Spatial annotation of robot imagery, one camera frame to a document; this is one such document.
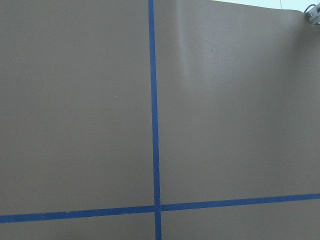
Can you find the grey metal bracket corner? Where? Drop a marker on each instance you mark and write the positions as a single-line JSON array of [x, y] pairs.
[[312, 14]]

